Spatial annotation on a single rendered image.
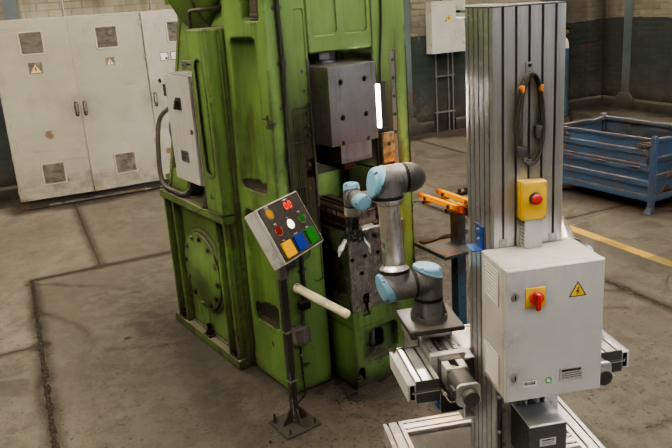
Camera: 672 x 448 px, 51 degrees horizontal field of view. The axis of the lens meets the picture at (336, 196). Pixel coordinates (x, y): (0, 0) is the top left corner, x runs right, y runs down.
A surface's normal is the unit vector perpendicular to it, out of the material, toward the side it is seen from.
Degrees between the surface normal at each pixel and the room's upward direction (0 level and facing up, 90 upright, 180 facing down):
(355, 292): 90
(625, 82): 90
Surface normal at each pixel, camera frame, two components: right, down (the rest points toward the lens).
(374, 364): 0.58, 0.18
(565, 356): 0.18, 0.25
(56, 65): 0.40, 0.22
